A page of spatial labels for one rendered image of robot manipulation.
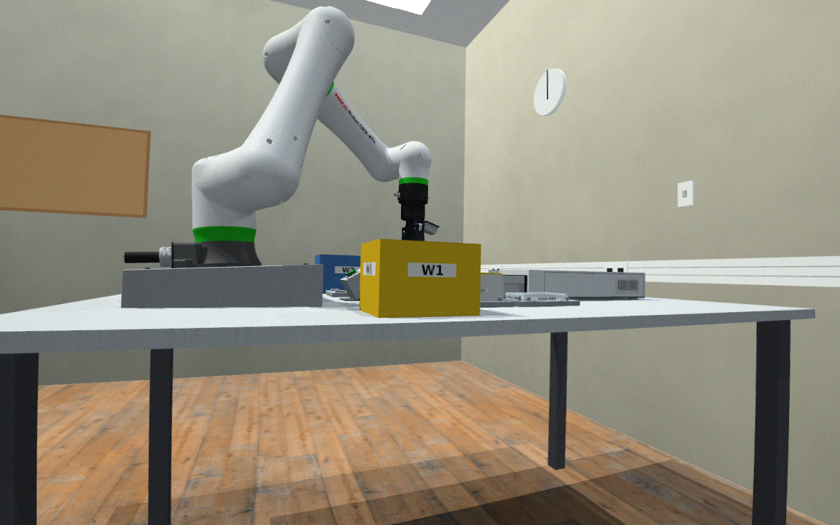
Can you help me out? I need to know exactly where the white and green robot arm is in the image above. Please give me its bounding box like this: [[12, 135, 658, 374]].
[[124, 6, 432, 268]]

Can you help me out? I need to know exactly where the yellow rack with grid of holes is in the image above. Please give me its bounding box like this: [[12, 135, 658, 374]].
[[481, 273, 504, 301]]

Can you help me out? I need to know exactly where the blue bin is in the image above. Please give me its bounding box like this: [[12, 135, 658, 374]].
[[315, 254, 361, 294]]

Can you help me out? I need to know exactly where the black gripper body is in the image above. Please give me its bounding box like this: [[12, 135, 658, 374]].
[[401, 202, 425, 235]]

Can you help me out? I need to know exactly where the yellow waste bin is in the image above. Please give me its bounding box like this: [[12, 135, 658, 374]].
[[359, 239, 481, 318]]

